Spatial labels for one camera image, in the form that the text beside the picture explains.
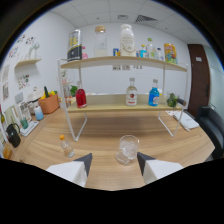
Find orange-cap clear bottle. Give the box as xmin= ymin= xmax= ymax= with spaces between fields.
xmin=59 ymin=134 xmax=76 ymax=159

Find blue liquid bottle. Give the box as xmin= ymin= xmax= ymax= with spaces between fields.
xmin=147 ymin=78 xmax=161 ymax=108

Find green glass cup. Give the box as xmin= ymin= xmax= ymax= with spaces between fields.
xmin=19 ymin=117 xmax=30 ymax=130

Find clear glass with ice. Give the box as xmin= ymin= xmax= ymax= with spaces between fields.
xmin=114 ymin=134 xmax=140 ymax=166

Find white scale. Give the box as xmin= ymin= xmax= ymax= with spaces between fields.
xmin=19 ymin=120 xmax=40 ymax=138

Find black chair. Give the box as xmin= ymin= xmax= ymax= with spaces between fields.
xmin=194 ymin=105 xmax=224 ymax=159

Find bunch of green limes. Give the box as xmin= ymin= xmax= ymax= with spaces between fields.
xmin=166 ymin=92 xmax=179 ymax=108

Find black cylindrical tool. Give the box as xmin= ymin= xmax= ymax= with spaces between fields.
xmin=176 ymin=97 xmax=188 ymax=107

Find red liquid glass bottle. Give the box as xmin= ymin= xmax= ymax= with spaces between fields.
xmin=75 ymin=80 xmax=88 ymax=109

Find two-tier wooden shelf rack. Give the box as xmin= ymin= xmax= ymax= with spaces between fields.
xmin=57 ymin=55 xmax=189 ymax=143

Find clear bottle red label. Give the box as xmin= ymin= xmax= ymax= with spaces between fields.
xmin=125 ymin=77 xmax=139 ymax=107

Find green potted plant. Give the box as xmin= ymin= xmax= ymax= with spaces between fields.
xmin=69 ymin=84 xmax=79 ymax=98

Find brown door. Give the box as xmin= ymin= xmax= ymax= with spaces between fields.
xmin=186 ymin=43 xmax=212 ymax=118

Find small clear bottle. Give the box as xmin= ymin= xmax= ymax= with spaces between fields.
xmin=155 ymin=47 xmax=164 ymax=61

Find small pink bottle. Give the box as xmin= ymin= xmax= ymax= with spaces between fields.
xmin=81 ymin=45 xmax=89 ymax=60

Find yellow snack bag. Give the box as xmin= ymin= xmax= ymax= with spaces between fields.
xmin=163 ymin=42 xmax=179 ymax=65

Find green-cap clear bottle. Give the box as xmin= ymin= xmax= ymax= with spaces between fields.
xmin=146 ymin=37 xmax=156 ymax=60

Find black and yellow bag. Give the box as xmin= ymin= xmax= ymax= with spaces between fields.
xmin=66 ymin=28 xmax=83 ymax=63

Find large white bottle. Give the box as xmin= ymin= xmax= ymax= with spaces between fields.
xmin=119 ymin=23 xmax=137 ymax=57

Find ceiling air vent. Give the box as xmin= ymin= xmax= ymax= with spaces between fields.
xmin=134 ymin=14 xmax=159 ymax=24

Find wooden wall shelf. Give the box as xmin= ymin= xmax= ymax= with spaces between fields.
xmin=14 ymin=58 xmax=43 ymax=69

